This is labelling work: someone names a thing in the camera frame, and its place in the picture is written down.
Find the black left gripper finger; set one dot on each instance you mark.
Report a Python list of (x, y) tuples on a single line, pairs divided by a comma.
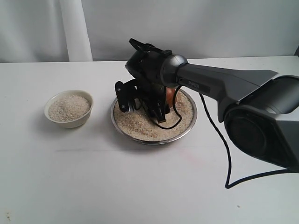
[(128, 96)]

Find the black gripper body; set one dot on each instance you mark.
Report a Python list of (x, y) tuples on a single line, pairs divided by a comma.
[(145, 67)]

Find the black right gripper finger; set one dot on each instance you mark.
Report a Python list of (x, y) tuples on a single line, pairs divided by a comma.
[(157, 109)]

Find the brown wooden cup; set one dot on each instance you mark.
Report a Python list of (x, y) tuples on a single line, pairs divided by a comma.
[(170, 96)]

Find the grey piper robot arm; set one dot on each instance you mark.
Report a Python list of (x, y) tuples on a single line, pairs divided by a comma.
[(259, 108)]

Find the rice in steel plate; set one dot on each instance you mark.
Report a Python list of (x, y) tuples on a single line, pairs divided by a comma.
[(139, 126)]

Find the small cream ceramic bowl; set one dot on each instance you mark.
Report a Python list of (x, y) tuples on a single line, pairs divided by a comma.
[(75, 123)]

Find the rice in small bowl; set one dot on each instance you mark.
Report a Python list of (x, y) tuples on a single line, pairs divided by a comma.
[(68, 108)]

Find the round steel plate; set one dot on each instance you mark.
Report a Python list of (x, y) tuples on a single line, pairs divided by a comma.
[(171, 119)]

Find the white backdrop cloth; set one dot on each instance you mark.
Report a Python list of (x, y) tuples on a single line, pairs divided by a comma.
[(99, 30)]

